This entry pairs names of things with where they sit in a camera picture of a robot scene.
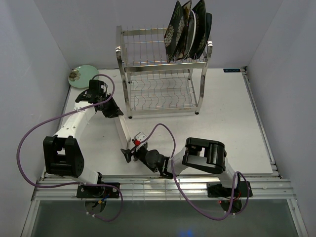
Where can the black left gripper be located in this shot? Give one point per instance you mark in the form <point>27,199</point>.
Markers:
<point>115,110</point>

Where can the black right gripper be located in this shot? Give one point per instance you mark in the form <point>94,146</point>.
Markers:
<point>127,154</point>

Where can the white rectangular plate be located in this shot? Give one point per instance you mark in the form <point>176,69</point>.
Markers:
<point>123,132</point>

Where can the mint green round plate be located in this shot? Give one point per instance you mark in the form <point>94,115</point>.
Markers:
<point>80,76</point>

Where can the black floral plate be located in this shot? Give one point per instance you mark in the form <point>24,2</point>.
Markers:
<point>198,45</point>
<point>174,31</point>

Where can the round white teal-rimmed plate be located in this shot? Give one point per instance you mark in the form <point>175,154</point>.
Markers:
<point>191,32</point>

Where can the cream floral square plate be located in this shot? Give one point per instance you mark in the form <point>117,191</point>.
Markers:
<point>187,10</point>

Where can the teal square plate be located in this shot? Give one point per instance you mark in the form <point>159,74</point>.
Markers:
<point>209,18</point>

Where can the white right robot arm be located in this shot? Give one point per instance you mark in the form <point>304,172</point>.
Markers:
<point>201,154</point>

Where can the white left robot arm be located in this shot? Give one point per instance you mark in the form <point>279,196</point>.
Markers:
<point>62,153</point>

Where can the stainless steel dish rack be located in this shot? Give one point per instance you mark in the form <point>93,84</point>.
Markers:
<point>150,84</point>

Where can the blue table label sticker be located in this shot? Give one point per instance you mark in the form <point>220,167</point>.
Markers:
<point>231,70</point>

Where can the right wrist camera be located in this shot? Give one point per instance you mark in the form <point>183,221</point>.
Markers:
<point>139,140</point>

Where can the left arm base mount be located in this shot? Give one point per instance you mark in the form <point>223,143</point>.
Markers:
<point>85,191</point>

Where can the aluminium table edge rail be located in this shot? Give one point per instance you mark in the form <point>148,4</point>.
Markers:
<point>195,188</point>

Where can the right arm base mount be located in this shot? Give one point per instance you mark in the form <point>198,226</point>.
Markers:
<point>218,191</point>

